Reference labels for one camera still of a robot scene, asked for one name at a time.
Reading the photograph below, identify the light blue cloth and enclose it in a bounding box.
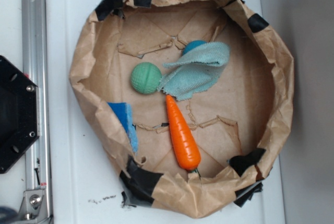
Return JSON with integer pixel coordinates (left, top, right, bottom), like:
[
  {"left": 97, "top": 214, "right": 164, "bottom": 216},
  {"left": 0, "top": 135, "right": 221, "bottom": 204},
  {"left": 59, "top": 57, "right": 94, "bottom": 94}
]
[{"left": 157, "top": 42, "right": 230, "bottom": 101}]

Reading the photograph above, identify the green dimpled ball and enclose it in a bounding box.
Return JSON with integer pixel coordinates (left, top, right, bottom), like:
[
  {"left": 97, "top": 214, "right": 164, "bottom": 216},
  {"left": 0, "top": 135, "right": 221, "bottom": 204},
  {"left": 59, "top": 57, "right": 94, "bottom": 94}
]
[{"left": 130, "top": 62, "right": 162, "bottom": 95}]

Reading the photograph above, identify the blue sponge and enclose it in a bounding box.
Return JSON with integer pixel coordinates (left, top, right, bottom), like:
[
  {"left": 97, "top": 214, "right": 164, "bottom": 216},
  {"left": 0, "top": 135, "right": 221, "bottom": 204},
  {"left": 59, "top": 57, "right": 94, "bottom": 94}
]
[{"left": 108, "top": 102, "right": 138, "bottom": 155}]

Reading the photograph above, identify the orange plastic carrot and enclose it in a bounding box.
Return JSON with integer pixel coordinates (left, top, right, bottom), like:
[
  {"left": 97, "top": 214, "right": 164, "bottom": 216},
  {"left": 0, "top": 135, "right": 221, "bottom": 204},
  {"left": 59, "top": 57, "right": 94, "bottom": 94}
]
[{"left": 165, "top": 95, "right": 201, "bottom": 173}]

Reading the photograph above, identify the blue ball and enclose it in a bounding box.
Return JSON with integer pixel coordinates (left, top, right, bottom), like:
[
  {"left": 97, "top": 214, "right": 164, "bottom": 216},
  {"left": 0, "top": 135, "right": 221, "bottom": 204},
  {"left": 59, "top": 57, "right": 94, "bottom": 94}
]
[{"left": 183, "top": 40, "right": 207, "bottom": 55}]

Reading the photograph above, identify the brown paper bag bin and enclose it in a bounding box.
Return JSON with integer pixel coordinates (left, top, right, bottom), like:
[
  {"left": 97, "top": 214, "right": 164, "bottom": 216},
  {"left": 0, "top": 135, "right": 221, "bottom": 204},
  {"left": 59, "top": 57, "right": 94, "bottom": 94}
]
[{"left": 69, "top": 0, "right": 294, "bottom": 218}]

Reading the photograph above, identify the aluminium extrusion rail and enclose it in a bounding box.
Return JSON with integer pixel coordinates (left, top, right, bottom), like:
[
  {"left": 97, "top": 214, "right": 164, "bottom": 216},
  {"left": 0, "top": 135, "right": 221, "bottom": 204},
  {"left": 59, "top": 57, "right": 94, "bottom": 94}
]
[{"left": 22, "top": 0, "right": 54, "bottom": 223}]

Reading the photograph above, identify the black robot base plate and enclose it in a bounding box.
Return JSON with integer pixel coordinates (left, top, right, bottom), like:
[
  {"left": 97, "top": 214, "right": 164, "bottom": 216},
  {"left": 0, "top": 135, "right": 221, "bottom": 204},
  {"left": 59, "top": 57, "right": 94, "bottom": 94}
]
[{"left": 1, "top": 56, "right": 39, "bottom": 174}]

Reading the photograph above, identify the metal corner bracket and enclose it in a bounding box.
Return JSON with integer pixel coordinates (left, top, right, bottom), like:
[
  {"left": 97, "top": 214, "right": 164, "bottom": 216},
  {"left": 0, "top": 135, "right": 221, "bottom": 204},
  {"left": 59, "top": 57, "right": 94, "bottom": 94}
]
[{"left": 16, "top": 189, "right": 49, "bottom": 223}]

